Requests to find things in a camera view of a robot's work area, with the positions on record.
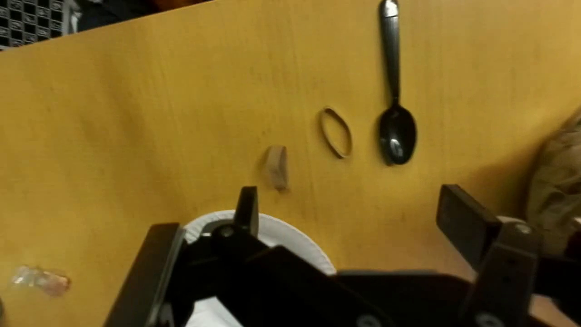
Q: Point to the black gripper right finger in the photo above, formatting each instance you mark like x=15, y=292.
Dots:
x=506, y=257

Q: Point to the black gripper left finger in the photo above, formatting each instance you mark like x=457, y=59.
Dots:
x=233, y=246

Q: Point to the clear bag of rubber bands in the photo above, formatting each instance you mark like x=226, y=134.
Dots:
x=555, y=190

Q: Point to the tan rubber band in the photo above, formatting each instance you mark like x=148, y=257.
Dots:
x=335, y=134

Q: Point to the white paper plate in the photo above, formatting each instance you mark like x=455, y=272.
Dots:
x=290, y=257

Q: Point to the black plastic spoon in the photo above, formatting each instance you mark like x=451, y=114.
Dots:
x=398, y=132

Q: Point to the clear plastic scrap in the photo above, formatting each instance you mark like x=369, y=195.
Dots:
x=44, y=281

